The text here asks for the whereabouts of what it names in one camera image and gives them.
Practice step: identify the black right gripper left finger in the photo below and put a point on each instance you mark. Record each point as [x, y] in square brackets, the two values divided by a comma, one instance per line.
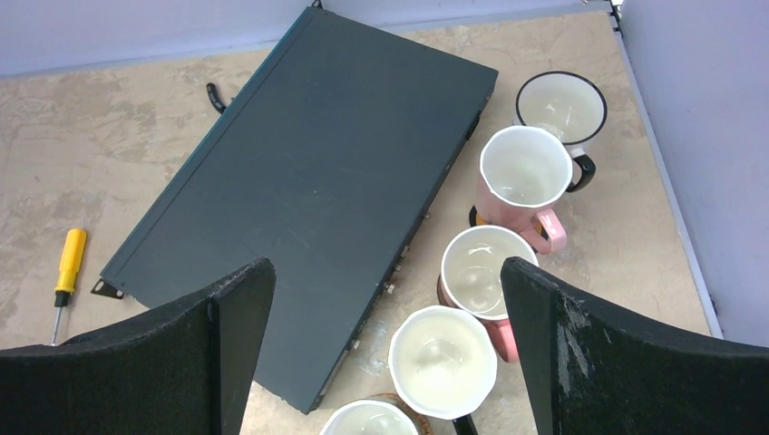
[185, 367]

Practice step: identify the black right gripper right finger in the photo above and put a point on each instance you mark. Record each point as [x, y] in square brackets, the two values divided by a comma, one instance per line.
[594, 367]

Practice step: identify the pink mug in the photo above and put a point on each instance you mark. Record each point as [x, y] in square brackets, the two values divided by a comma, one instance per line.
[523, 172]
[470, 279]

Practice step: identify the woven cork coaster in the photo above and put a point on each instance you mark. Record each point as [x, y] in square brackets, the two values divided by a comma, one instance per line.
[423, 426]

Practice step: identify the light blue mug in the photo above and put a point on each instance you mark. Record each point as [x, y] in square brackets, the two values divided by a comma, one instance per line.
[369, 417]

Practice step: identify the orange smiley coaster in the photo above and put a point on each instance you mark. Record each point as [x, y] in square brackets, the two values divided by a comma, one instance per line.
[474, 219]

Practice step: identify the pink mug front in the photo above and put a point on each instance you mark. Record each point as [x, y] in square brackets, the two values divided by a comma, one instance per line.
[523, 172]

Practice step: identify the dark flat metal box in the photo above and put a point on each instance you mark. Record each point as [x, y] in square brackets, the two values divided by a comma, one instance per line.
[325, 163]

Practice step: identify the yellow handled screwdriver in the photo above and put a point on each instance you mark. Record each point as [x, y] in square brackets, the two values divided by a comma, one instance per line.
[69, 268]

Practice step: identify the aluminium table rail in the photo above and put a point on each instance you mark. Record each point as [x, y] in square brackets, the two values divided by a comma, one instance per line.
[704, 297]

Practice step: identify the black handled pliers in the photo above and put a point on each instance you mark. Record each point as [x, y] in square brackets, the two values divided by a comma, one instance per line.
[214, 98]

